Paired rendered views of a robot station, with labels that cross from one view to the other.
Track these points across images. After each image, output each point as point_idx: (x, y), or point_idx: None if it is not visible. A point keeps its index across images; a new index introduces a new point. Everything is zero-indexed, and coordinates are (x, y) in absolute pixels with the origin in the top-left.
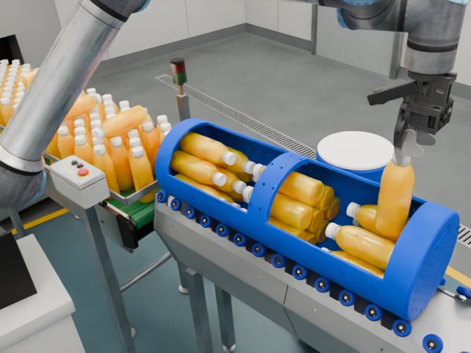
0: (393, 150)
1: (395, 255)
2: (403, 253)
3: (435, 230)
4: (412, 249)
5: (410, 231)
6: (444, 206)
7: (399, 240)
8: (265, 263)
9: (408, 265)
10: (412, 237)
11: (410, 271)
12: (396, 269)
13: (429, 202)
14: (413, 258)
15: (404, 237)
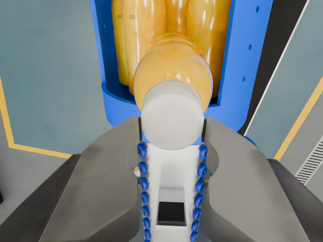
0: (159, 98)
1: (107, 99)
2: (111, 109)
3: (149, 142)
4: (117, 119)
5: (131, 113)
6: (227, 124)
7: (117, 102)
8: None
9: (108, 114)
10: (126, 117)
11: (107, 117)
12: (104, 100)
13: (224, 106)
14: (113, 121)
15: (122, 108)
